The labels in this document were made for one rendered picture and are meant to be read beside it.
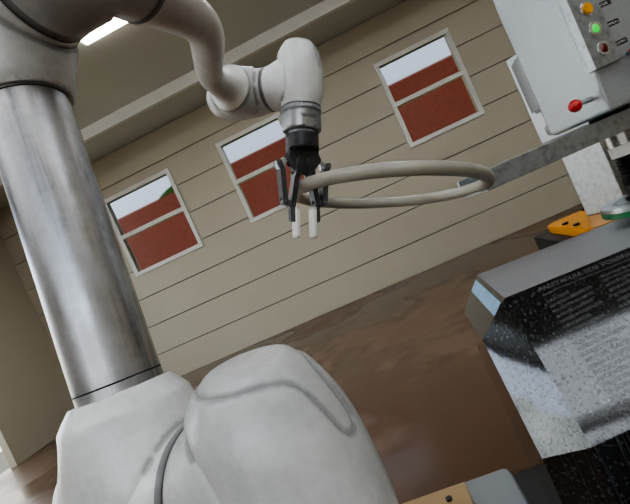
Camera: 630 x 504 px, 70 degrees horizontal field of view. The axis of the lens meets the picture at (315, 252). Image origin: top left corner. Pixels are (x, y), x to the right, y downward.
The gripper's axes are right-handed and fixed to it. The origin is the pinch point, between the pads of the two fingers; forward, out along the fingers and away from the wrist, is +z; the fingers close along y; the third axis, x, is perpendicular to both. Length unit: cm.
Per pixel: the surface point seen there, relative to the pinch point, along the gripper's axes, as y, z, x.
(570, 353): 49, 30, -27
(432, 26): 415, -363, 443
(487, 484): 5, 40, -46
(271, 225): 202, -69, 611
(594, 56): 66, -38, -25
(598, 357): 51, 30, -31
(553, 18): 63, -51, -17
